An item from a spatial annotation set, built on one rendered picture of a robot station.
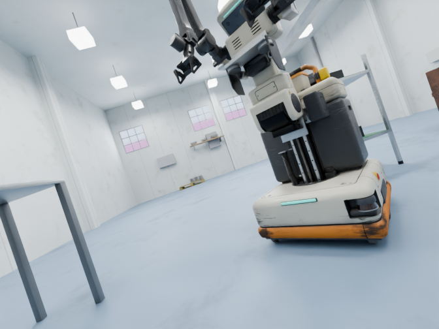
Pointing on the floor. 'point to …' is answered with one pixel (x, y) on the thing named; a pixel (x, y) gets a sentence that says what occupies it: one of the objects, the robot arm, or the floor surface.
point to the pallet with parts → (193, 182)
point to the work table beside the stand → (27, 188)
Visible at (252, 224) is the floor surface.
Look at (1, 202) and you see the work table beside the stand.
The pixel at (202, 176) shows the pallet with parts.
